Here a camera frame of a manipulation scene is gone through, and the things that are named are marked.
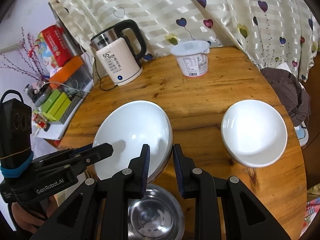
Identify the white electric kettle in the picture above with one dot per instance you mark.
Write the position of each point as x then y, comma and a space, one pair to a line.
115, 53

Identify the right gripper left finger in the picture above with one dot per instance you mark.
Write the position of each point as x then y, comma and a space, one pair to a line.
99, 210

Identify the red jar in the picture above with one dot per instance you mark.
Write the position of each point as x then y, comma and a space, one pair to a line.
41, 122

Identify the red snack bag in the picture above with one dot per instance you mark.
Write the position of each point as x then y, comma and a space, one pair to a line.
52, 47

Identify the left human hand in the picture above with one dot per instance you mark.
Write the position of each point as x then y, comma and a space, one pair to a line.
28, 222

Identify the white deep plate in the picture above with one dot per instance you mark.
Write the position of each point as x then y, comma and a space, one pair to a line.
127, 129
254, 133

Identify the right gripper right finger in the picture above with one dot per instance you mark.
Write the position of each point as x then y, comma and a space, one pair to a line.
227, 202

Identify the chevron pattern box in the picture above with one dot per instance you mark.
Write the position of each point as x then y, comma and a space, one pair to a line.
74, 102

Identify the heart pattern curtain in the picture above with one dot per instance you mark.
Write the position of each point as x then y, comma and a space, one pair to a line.
269, 32

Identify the dark checked cloth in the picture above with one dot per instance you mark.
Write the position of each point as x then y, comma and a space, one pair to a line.
292, 96

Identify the orange lid container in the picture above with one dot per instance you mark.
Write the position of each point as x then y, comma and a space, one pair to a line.
74, 74

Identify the purple dried branches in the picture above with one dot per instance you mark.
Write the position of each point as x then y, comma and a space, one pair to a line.
30, 57

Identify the steel bowl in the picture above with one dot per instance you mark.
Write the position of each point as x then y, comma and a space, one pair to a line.
158, 215

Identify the white plastic tub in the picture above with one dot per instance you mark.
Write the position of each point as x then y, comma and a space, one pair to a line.
192, 57

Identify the white shelf board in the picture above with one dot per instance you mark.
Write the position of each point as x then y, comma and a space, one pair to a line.
57, 130

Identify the lime green box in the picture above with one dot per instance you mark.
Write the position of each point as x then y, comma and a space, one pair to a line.
58, 108

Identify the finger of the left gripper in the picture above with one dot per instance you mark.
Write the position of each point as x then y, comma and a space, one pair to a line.
74, 150
78, 161

